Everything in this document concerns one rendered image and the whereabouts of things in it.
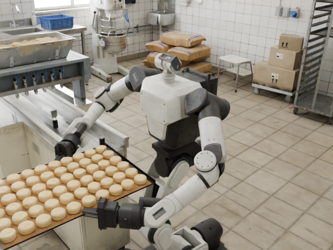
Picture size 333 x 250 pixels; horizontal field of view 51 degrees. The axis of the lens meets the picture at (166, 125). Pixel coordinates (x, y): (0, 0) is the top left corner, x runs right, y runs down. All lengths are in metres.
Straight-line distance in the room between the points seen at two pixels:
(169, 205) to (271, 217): 1.83
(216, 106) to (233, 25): 4.67
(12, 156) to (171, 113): 1.38
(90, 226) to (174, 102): 1.04
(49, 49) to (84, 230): 1.17
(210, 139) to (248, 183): 2.02
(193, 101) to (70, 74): 1.40
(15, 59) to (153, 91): 1.15
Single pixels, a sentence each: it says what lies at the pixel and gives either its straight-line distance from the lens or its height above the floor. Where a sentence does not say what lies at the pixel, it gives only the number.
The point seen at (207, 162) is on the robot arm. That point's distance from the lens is 1.23.
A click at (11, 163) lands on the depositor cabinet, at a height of 0.56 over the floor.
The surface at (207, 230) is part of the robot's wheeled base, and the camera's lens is 2.22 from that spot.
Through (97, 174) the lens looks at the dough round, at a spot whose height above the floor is 1.02.
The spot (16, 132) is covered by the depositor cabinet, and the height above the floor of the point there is 0.77.
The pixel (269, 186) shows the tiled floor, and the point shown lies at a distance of 3.30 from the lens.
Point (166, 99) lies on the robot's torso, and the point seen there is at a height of 1.29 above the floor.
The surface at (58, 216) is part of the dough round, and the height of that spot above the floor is 1.02.
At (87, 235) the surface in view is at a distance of 2.22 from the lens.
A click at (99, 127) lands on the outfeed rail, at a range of 2.20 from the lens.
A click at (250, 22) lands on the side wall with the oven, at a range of 5.82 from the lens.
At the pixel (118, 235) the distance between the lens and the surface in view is 2.38.
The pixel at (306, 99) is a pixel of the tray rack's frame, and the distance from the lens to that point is 5.02.
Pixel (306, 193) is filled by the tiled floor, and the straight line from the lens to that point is 3.33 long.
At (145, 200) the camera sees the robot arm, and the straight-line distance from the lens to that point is 1.26.
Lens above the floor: 1.82
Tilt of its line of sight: 25 degrees down
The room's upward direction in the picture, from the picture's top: 1 degrees clockwise
